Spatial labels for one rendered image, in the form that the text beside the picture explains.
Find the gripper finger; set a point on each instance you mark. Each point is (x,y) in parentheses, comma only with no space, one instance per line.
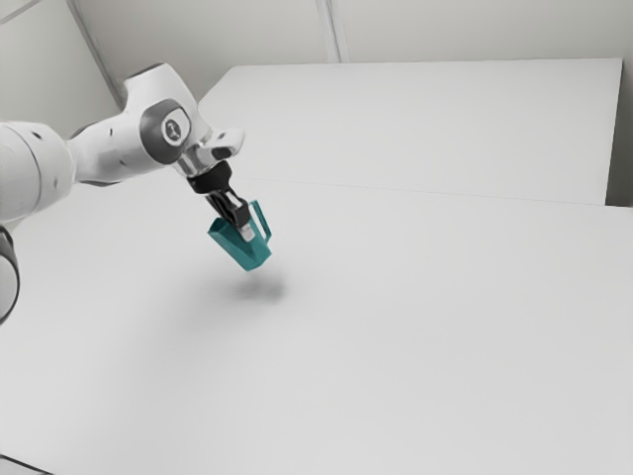
(219,207)
(241,218)

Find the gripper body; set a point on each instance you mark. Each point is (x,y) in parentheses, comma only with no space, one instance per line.
(211,181)

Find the teal faceted mug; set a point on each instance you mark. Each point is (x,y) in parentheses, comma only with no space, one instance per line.
(241,247)

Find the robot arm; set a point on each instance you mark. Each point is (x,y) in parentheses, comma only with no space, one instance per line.
(99,146)

